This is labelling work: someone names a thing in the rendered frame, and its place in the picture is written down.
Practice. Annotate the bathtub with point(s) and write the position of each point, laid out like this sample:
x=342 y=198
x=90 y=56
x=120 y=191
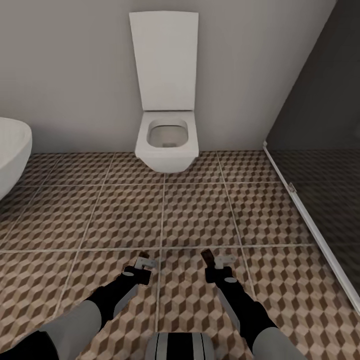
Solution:
x=15 y=151

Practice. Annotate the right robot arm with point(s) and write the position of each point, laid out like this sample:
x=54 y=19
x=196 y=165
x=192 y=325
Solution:
x=265 y=340

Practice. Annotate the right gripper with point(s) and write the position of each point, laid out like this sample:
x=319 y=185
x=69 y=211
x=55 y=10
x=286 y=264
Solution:
x=211 y=273

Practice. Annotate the mousetrap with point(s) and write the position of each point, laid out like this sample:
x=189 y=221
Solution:
x=144 y=255
x=208 y=258

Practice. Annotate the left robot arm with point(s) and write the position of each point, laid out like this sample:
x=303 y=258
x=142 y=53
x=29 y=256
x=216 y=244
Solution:
x=66 y=336

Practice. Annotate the toilet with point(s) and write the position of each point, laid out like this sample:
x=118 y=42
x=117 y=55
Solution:
x=165 y=48

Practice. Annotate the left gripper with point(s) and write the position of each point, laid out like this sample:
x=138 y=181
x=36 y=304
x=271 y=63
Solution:
x=144 y=275

